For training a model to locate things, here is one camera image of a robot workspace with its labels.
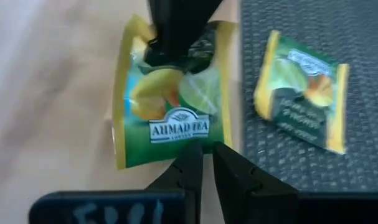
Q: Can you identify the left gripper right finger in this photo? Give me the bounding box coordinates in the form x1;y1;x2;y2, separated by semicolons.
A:
212;141;378;224

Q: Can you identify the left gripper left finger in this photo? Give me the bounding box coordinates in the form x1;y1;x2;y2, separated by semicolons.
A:
28;139;204;224

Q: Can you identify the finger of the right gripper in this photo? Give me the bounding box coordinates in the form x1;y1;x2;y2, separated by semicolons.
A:
148;0;224;60

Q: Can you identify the grey woven placemat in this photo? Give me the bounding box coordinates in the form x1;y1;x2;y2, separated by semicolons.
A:
239;0;378;193

